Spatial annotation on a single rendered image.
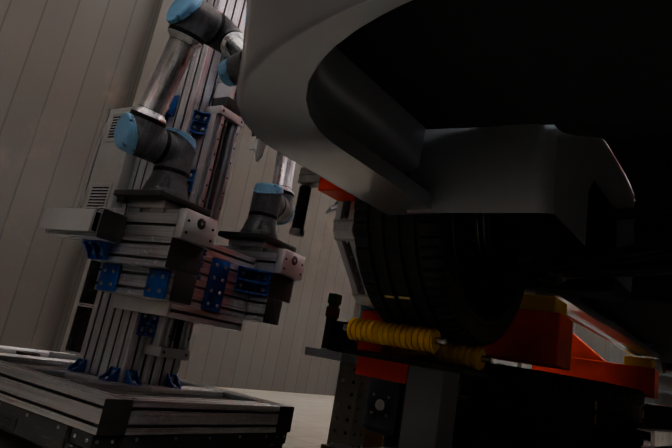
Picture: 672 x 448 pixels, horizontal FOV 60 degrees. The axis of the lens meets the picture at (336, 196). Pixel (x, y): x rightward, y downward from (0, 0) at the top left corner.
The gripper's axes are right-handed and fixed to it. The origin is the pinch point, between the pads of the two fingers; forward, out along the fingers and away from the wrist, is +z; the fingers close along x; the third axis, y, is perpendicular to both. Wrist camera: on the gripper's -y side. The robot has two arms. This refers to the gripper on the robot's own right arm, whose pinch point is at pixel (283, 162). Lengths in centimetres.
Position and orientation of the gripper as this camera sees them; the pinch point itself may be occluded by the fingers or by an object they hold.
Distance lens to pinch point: 147.0
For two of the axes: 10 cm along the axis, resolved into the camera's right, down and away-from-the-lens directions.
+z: 1.4, 9.8, -1.5
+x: -7.4, 0.1, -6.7
